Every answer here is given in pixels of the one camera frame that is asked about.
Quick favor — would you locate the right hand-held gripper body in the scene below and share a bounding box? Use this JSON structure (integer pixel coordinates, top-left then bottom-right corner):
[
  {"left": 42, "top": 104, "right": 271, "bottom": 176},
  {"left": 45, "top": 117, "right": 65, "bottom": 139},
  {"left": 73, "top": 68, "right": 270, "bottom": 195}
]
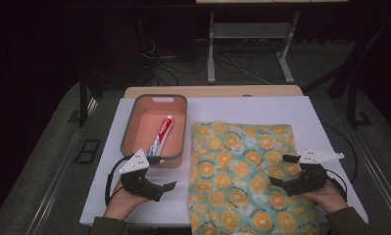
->
[{"left": 282, "top": 148, "right": 345, "bottom": 197}]

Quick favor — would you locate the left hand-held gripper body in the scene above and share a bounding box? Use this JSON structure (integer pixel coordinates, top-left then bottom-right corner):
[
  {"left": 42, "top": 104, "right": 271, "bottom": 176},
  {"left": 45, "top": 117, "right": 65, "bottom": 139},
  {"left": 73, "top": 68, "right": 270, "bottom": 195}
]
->
[{"left": 119, "top": 149, "right": 165, "bottom": 203}]

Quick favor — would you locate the red and white toothpaste tube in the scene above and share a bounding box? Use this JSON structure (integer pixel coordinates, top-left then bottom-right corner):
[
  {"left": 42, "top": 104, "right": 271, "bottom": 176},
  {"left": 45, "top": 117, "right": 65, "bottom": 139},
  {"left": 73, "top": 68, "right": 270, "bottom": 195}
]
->
[{"left": 146, "top": 115, "right": 173, "bottom": 157}]

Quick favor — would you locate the orange basket with grey rim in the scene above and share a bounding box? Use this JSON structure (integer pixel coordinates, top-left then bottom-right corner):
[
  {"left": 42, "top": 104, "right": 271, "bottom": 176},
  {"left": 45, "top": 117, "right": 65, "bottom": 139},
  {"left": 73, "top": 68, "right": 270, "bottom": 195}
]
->
[{"left": 120, "top": 93, "right": 188, "bottom": 169}]

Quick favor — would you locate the orange-print cloth tote bag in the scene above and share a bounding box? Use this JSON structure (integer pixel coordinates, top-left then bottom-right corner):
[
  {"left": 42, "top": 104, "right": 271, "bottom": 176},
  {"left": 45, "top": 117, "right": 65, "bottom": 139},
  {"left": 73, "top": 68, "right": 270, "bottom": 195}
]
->
[{"left": 188, "top": 121, "right": 321, "bottom": 235}]

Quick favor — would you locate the person's right hand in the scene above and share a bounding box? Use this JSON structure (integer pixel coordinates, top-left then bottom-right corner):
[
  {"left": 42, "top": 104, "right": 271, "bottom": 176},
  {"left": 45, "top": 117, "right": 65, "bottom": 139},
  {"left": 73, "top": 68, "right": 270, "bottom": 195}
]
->
[{"left": 302, "top": 179, "right": 350, "bottom": 215}]

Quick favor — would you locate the person's left hand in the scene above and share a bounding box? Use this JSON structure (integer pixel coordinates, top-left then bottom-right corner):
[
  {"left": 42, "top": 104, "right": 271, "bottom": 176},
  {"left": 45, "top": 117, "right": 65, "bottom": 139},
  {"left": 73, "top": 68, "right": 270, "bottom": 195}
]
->
[{"left": 103, "top": 180, "right": 152, "bottom": 221}]

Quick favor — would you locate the black floor socket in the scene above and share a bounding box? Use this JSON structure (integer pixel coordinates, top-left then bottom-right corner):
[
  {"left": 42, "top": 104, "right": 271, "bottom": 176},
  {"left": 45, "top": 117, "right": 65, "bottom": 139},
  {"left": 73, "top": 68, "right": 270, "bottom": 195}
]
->
[{"left": 73, "top": 139, "right": 101, "bottom": 165}]

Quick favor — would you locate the white board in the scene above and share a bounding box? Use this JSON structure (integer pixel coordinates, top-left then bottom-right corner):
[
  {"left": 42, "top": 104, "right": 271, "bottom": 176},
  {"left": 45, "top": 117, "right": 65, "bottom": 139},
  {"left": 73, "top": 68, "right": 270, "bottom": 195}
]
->
[{"left": 79, "top": 96, "right": 369, "bottom": 228}]

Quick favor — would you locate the black metal stand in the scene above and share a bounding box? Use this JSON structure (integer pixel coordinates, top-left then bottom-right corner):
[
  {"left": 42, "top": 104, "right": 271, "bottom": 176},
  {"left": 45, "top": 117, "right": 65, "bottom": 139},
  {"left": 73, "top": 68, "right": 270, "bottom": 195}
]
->
[
  {"left": 77, "top": 70, "right": 101, "bottom": 128},
  {"left": 301, "top": 13, "right": 375, "bottom": 130}
]

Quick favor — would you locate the wooden table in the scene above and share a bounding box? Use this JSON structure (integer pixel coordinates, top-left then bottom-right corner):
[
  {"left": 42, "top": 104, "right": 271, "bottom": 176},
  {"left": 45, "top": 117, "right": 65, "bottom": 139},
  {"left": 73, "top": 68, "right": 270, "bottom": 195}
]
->
[{"left": 122, "top": 84, "right": 305, "bottom": 99}]

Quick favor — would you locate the right hand-held gripper cable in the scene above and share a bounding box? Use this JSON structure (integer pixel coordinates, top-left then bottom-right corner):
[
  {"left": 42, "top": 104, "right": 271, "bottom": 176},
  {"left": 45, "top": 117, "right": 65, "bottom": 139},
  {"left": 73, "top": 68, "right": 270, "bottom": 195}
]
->
[{"left": 324, "top": 168, "right": 348, "bottom": 202}]

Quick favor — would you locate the thin black cable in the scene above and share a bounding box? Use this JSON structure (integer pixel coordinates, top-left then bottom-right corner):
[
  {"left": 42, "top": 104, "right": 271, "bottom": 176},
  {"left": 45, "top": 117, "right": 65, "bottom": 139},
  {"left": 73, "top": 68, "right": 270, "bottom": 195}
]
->
[{"left": 322, "top": 122, "right": 360, "bottom": 184}]

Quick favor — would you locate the metal floor rail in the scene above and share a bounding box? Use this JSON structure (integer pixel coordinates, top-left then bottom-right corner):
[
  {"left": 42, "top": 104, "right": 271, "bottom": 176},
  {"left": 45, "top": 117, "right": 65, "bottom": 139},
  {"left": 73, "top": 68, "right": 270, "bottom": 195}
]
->
[
  {"left": 25, "top": 97, "right": 100, "bottom": 235},
  {"left": 329, "top": 97, "right": 391, "bottom": 224}
]

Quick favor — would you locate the white floor cable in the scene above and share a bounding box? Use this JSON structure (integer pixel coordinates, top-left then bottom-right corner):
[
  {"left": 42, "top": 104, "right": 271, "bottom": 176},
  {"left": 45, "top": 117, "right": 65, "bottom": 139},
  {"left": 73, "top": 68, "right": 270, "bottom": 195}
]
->
[{"left": 221, "top": 52, "right": 273, "bottom": 86}]

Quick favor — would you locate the grey metal desk frame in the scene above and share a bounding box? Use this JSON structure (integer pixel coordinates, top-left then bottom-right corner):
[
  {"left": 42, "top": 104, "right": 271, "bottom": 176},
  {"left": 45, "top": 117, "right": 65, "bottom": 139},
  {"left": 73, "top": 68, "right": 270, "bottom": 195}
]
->
[{"left": 206, "top": 9, "right": 303, "bottom": 85}]

